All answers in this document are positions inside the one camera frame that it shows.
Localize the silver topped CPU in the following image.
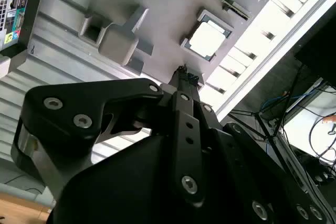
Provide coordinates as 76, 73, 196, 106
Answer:
184, 15, 232, 60

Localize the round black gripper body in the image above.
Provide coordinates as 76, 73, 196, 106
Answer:
48, 129, 253, 224

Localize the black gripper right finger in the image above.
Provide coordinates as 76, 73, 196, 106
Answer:
188, 73, 336, 224

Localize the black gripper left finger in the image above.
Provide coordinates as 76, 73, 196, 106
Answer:
10, 65, 208, 208

